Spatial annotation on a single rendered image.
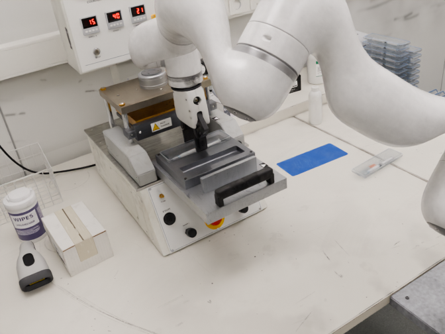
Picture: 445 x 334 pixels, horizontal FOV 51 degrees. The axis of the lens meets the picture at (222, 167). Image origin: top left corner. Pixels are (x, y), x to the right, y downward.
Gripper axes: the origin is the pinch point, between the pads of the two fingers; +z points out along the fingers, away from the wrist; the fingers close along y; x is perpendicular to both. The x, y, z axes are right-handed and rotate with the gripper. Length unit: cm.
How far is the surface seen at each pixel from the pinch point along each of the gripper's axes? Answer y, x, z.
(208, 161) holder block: -6.5, 0.1, 3.5
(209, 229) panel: -5.6, 2.4, 24.8
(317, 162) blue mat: 4, -45, 27
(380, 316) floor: -11, -65, 102
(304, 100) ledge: 38, -68, 22
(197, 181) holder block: -12.5, 6.9, 3.5
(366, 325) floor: -11, -57, 102
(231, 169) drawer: -16.7, -0.4, 1.4
